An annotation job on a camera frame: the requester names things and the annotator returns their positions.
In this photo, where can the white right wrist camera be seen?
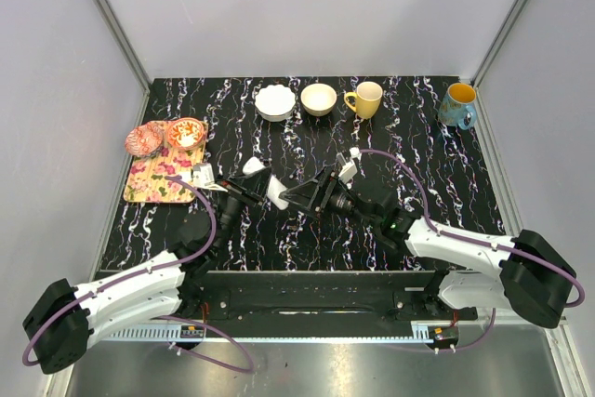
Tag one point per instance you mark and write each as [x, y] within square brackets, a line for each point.
[347, 164]

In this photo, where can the white remote control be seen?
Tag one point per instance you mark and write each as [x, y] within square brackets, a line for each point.
[275, 186]

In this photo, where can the white scalloped bowl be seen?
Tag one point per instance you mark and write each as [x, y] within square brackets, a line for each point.
[275, 103]

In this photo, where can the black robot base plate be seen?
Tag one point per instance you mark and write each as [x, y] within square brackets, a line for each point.
[374, 297]

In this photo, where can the floral rectangular tray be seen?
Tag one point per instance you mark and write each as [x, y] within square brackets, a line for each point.
[148, 177]

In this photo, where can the red patterned shallow bowl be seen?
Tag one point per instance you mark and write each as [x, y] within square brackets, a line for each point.
[145, 140]

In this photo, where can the cream round bowl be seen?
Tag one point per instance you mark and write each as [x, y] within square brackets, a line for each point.
[318, 99]

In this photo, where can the right electronics connector box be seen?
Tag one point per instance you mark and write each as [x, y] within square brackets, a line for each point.
[444, 333]

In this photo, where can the blue floral mug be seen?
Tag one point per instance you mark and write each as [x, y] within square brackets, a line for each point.
[458, 107]

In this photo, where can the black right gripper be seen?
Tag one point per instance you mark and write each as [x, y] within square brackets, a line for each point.
[310, 194]

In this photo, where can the left aluminium frame post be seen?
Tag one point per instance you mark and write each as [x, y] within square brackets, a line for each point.
[121, 39]

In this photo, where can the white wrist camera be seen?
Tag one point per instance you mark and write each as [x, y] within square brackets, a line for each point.
[201, 177]
[347, 164]

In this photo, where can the yellow mug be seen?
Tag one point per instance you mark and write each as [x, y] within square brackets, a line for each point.
[365, 100]

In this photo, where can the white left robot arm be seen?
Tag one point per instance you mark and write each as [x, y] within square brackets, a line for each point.
[67, 320]

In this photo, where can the orange floral bowl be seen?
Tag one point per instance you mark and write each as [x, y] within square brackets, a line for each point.
[185, 133]

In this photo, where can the aluminium front rail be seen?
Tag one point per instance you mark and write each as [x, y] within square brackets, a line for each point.
[284, 330]

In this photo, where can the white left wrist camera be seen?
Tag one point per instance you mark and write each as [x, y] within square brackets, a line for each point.
[201, 177]

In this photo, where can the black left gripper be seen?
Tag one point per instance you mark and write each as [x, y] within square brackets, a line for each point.
[252, 189]

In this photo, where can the aluminium frame post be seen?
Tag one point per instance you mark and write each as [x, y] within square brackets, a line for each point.
[508, 24]
[121, 39]

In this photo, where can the electronics connector box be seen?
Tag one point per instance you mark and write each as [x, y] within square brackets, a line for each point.
[444, 333]
[194, 332]

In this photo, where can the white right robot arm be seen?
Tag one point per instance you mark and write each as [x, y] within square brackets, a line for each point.
[521, 273]

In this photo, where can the left electronics connector box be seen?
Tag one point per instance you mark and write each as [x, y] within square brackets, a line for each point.
[194, 332]

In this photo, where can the right aluminium frame post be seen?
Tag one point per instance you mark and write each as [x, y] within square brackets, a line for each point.
[508, 24]

